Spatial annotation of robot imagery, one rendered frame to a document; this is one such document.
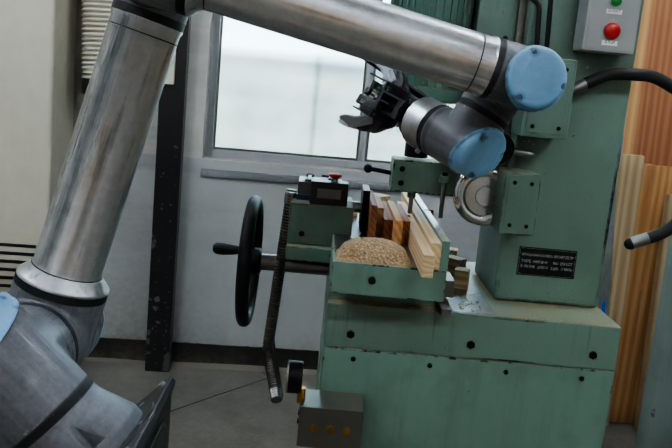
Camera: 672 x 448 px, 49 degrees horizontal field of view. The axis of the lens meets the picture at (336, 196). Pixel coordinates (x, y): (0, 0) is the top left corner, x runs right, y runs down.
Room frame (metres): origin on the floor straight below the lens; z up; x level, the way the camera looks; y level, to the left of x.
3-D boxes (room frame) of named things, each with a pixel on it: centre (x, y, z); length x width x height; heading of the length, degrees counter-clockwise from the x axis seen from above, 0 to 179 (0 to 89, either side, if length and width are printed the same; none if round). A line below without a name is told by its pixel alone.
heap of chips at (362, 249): (1.36, -0.08, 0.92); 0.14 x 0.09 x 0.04; 91
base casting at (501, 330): (1.60, -0.29, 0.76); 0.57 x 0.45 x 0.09; 91
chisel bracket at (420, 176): (1.60, -0.18, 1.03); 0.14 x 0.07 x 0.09; 91
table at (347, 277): (1.60, -0.06, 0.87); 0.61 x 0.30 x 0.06; 1
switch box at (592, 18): (1.46, -0.49, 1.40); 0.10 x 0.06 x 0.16; 91
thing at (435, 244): (1.61, -0.18, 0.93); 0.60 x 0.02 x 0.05; 1
